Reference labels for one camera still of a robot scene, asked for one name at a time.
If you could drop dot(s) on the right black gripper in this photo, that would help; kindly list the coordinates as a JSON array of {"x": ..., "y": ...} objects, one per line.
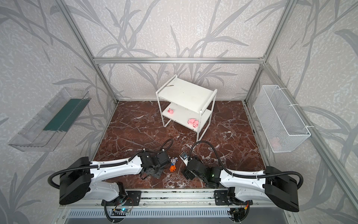
[{"x": 190, "y": 172}]

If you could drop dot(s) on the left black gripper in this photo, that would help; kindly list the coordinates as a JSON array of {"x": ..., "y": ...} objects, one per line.
[{"x": 152, "y": 171}]

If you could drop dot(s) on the orange hooded Doraemon figure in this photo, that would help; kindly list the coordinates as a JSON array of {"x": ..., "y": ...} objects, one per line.
[{"x": 172, "y": 168}]

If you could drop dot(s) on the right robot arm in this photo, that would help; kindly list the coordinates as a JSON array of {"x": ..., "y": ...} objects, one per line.
[{"x": 244, "y": 187}]

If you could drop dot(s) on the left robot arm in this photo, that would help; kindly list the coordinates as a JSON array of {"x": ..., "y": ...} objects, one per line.
[{"x": 86, "y": 179}]

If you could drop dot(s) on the white two-tier shelf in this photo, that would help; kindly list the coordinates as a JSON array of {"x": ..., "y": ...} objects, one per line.
[{"x": 189, "y": 101}]

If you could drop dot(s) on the pink toy in basket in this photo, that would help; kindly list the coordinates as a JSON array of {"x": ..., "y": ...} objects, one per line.
[{"x": 275, "y": 144}]

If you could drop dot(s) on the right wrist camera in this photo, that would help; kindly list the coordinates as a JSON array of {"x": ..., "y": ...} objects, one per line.
[{"x": 185, "y": 158}]

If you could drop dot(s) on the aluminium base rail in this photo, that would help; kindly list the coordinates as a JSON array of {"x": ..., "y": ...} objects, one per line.
[{"x": 178, "y": 198}]

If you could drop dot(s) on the white wire mesh basket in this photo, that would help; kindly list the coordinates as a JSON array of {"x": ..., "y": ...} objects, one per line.
[{"x": 279, "y": 118}]

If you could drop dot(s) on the clear plastic wall bin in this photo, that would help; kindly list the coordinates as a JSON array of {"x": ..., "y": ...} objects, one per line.
[{"x": 45, "y": 131}]

